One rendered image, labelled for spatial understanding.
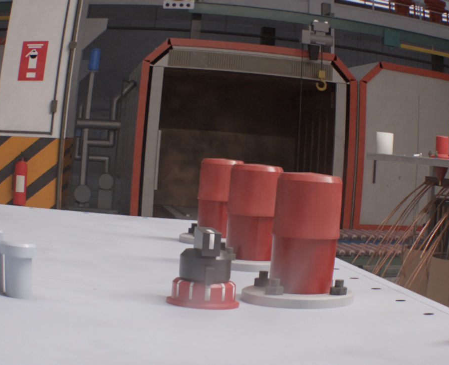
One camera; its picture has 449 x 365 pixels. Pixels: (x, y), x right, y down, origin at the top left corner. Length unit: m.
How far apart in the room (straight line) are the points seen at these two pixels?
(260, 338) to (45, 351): 0.23
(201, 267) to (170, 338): 0.20
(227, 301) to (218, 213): 0.70
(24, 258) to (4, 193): 10.74
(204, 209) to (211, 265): 0.71
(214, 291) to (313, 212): 0.13
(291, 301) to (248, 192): 0.37
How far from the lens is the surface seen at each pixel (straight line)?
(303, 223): 1.10
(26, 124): 11.68
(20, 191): 11.53
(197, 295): 1.05
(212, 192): 1.75
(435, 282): 4.04
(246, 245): 1.43
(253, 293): 1.10
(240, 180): 1.43
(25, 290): 0.98
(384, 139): 4.66
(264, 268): 1.40
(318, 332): 0.93
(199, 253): 1.05
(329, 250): 1.11
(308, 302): 1.08
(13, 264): 0.97
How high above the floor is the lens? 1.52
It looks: 2 degrees down
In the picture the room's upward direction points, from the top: 4 degrees clockwise
